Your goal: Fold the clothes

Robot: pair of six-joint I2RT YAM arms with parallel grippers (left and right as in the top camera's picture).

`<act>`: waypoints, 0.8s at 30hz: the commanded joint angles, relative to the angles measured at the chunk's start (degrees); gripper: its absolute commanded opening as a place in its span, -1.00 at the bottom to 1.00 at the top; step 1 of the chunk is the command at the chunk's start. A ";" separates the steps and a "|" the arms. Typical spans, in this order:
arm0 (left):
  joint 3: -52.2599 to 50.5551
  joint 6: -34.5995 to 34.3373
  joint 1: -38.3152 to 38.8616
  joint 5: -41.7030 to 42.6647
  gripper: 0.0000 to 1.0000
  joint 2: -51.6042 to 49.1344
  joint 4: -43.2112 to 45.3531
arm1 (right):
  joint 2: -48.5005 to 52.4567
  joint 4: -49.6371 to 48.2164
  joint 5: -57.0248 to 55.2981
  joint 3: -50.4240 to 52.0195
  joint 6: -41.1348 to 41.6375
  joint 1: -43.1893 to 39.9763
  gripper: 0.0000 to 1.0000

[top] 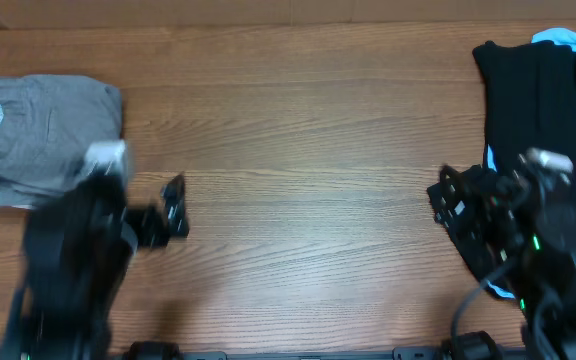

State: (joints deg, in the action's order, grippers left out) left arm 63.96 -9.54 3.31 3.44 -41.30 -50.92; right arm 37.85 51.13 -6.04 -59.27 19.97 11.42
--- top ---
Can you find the grey shorts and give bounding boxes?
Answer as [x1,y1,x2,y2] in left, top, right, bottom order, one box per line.
[0,74,123,208]

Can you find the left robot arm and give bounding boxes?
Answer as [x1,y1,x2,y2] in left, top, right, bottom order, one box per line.
[0,174,189,360]

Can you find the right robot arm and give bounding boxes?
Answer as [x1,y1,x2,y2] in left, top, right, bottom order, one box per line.
[435,164,576,359]

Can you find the black polo shirt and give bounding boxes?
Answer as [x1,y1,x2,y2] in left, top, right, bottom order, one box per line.
[426,39,576,301]

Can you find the light blue garment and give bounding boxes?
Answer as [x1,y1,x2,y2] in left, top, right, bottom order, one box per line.
[482,27,576,301]

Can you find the right black cable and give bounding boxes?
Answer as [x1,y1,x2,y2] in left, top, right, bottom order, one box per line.
[448,257,519,346]

